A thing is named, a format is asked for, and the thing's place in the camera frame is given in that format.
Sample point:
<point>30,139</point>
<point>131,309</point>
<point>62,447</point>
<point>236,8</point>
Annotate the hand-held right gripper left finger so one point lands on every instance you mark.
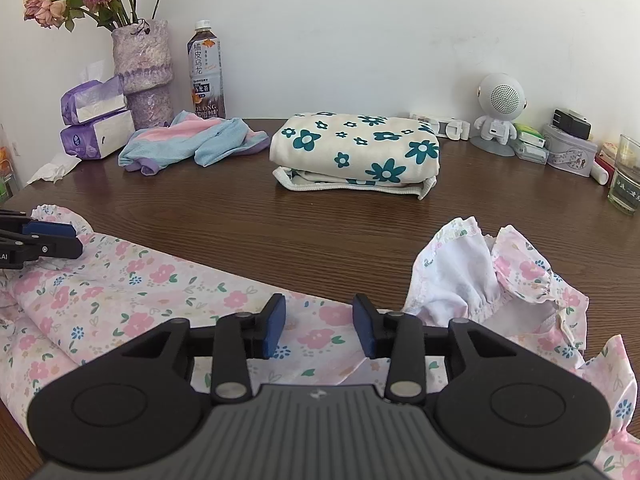
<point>274,325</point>

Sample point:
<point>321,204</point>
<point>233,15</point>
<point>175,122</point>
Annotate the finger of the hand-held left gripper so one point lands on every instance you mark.
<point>55,250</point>
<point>50,230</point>

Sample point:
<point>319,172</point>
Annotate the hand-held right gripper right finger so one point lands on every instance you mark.
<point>365,325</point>

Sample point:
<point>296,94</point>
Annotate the pink floral dress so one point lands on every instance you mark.
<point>150,280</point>

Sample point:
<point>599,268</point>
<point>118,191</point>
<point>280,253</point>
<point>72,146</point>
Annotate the crumpled white tissue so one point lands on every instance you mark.
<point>52,170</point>

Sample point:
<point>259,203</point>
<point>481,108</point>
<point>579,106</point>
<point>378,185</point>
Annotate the open purple tissue pack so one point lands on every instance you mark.
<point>87,97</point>

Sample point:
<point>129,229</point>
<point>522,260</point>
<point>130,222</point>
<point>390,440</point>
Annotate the pastel blue pink garment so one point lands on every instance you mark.
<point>165,142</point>

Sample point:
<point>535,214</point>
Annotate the folded cream teal-flowered garment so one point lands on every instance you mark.
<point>350,150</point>

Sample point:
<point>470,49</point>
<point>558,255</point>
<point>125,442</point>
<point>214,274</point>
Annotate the purple textured vase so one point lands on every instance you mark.
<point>142,70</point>

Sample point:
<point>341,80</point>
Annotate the white plastic holder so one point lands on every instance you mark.
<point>440,125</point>

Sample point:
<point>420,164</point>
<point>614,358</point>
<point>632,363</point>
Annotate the tea bottle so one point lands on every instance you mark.
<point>206,70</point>

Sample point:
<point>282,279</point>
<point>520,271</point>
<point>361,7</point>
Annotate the green white small box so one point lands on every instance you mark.
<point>529,134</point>

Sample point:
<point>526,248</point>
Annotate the white robot-shaped speaker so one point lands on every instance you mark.
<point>500,97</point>

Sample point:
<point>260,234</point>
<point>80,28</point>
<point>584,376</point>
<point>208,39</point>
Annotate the white pink tube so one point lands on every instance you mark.
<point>599,176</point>

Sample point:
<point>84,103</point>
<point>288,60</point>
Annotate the black power adapter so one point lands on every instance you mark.
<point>572,124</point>

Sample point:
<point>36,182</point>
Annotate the glass cup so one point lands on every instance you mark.
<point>625,180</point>

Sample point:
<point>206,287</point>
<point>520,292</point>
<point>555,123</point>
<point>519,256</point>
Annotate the small pink yellow box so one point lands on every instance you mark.
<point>611,152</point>

